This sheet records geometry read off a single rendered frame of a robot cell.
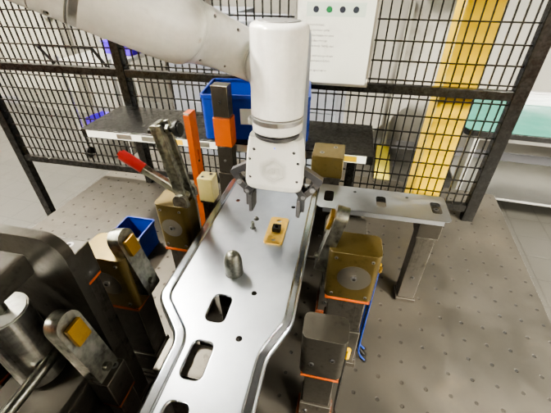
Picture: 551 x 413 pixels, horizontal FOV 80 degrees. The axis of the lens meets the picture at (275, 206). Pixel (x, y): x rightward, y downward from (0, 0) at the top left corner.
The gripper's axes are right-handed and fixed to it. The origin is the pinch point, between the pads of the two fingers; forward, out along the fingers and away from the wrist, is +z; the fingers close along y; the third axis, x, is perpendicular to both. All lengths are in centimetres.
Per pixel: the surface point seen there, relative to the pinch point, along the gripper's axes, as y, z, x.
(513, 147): 165, 88, 260
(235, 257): -4.0, 2.2, -13.0
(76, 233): -73, 37, 20
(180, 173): -19.5, -4.1, 1.1
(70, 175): -210, 108, 152
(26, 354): -24.1, 2.2, -35.0
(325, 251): 10.5, 2.9, -7.2
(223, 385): -0.1, 6.6, -31.4
